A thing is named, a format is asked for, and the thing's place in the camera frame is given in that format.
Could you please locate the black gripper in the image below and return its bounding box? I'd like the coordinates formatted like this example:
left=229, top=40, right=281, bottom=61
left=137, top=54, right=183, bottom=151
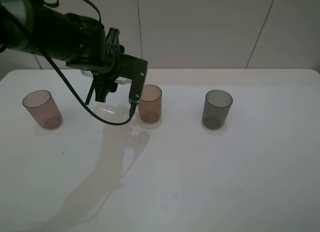
left=85, top=27, right=125, bottom=105

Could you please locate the clear plastic water bottle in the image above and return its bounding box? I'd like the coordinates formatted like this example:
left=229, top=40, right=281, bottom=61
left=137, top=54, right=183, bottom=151
left=80, top=70, right=132, bottom=85

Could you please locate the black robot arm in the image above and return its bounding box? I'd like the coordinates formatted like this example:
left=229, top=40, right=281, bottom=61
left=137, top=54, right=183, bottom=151
left=0, top=0, right=129, bottom=104

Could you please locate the orange translucent plastic cup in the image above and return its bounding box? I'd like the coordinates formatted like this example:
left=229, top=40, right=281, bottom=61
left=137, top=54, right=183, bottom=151
left=138, top=84, right=163, bottom=124

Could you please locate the pink translucent plastic cup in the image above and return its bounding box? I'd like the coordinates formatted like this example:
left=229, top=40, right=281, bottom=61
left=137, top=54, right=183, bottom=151
left=22, top=90, right=62, bottom=130

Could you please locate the grey translucent plastic cup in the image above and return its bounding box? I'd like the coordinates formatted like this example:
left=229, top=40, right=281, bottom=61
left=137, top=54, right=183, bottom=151
left=202, top=89, right=233, bottom=130

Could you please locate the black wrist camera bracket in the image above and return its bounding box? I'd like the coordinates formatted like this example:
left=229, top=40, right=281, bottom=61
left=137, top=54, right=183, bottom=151
left=115, top=54, right=148, bottom=104

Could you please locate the black camera cable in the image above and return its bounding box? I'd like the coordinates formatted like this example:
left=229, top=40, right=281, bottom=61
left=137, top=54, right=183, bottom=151
left=24, top=0, right=137, bottom=126

